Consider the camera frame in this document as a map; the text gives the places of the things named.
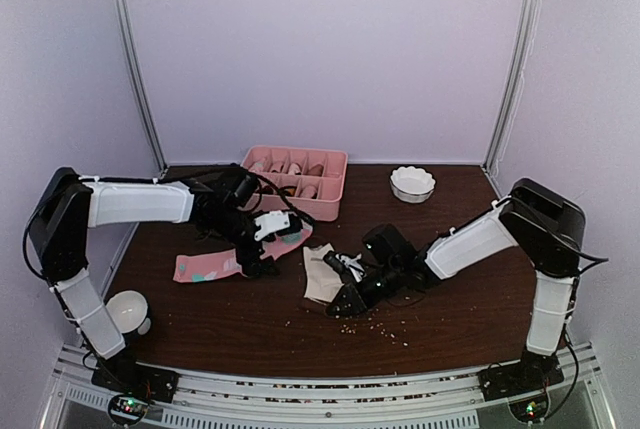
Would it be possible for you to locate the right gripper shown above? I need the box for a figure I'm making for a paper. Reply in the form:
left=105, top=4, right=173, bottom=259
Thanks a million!
left=329, top=262, right=404, bottom=317

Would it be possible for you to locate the beige sock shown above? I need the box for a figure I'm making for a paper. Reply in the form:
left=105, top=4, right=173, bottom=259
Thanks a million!
left=303, top=244, right=343, bottom=304

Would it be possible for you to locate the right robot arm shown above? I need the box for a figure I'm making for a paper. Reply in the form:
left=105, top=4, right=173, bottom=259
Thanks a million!
left=326, top=177, right=593, bottom=391

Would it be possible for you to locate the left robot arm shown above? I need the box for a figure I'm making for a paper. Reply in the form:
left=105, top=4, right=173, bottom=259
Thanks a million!
left=22, top=165, right=315, bottom=393

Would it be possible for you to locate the pink patterned sock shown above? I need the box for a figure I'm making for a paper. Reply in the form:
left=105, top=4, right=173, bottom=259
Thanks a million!
left=173, top=223, right=313, bottom=283

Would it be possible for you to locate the pink divided organizer box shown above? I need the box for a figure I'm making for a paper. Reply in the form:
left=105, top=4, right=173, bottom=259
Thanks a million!
left=241, top=145, right=348, bottom=222

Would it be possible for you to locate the white scalloped bowl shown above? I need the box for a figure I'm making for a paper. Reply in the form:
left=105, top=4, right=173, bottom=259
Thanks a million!
left=390, top=166, right=436, bottom=204

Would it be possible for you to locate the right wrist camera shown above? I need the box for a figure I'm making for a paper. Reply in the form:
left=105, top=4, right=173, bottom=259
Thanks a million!
left=337, top=253, right=366, bottom=282

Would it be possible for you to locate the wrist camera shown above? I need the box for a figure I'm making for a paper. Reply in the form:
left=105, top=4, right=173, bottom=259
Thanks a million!
left=253, top=210, right=303, bottom=241
left=337, top=253, right=366, bottom=282

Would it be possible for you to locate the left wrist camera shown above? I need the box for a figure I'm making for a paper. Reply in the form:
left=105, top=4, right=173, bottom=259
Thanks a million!
left=253, top=210, right=303, bottom=241

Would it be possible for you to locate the aluminium front rail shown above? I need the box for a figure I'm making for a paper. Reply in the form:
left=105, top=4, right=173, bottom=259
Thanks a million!
left=39, top=343, right=616, bottom=429

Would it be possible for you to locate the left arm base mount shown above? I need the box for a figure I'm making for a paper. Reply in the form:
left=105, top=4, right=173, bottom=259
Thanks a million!
left=91, top=358, right=179, bottom=403

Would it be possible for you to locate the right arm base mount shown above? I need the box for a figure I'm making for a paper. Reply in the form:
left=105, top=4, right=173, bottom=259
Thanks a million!
left=477, top=360, right=565, bottom=401

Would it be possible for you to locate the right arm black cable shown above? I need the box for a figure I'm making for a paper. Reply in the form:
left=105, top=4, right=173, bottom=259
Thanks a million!
left=499, top=196, right=610, bottom=270

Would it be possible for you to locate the left aluminium corner post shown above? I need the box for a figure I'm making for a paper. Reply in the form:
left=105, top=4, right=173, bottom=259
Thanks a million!
left=113, top=0, right=167, bottom=173

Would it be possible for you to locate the aluminium corner post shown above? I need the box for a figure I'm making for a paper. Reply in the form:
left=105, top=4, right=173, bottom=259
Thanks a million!
left=113, top=0, right=167, bottom=173
left=483, top=0, right=540, bottom=178

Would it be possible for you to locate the right aluminium corner post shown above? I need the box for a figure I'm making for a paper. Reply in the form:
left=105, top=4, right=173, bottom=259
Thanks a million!
left=483, top=0, right=540, bottom=178

